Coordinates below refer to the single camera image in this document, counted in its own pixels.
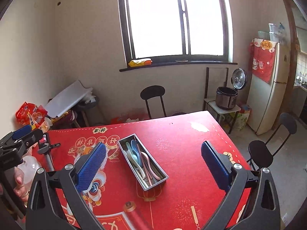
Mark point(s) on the window with dark frame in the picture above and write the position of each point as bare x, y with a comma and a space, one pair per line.
174, 32

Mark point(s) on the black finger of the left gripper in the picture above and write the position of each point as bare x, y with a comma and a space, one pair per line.
20, 133

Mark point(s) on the yellow packet on windowsill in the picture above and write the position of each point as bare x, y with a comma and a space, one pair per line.
140, 62

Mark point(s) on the red snack bag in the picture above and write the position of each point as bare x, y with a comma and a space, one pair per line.
31, 114

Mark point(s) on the red printed table mat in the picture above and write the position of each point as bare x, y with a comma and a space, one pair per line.
186, 200

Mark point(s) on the silver rice cooker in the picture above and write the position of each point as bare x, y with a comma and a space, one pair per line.
226, 96

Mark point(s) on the stainless steel utensil tray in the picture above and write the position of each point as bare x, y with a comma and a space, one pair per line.
154, 164

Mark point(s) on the light blue plastic spoon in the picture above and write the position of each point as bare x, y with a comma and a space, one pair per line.
136, 152

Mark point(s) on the pink chopstick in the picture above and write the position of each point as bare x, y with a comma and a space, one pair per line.
146, 169

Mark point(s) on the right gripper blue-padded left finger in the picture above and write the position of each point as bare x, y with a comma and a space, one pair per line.
44, 210

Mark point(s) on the pink plastic spoon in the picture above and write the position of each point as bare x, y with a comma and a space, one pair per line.
144, 155

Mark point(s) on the white plastic spoon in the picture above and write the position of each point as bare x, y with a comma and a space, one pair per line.
135, 163

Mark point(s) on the clear plastic bottle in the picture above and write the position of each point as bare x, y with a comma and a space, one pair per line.
29, 167

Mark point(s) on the person's left hand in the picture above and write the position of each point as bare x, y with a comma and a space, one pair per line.
20, 189

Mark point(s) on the small white side table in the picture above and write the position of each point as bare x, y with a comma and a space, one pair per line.
207, 102

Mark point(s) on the red cloth on refrigerator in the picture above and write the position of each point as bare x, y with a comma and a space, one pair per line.
262, 58

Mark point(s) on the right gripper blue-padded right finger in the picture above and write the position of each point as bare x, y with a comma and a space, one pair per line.
262, 209

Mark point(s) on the white refrigerator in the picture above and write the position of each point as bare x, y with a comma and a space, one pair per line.
265, 99

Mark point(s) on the green plastic spoon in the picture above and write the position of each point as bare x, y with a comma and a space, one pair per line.
129, 147

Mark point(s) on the black round-back chair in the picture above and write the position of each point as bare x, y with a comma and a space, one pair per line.
153, 93

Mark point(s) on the black camera tripod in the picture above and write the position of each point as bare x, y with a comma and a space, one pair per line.
45, 148

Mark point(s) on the cream white chopstick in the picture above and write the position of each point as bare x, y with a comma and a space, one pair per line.
140, 177

